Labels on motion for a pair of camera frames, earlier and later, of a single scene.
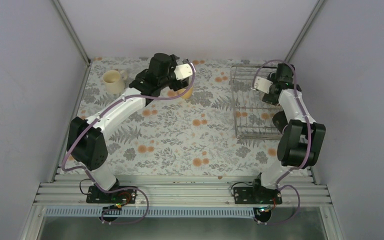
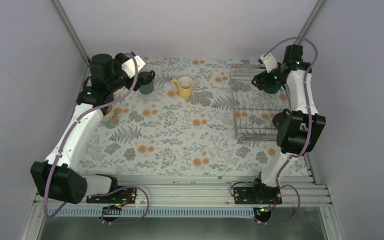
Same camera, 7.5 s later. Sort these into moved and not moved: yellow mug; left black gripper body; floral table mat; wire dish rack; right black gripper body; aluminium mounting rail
Moved: left black gripper body; right black gripper body
Not moved: floral table mat; wire dish rack; yellow mug; aluminium mounting rail
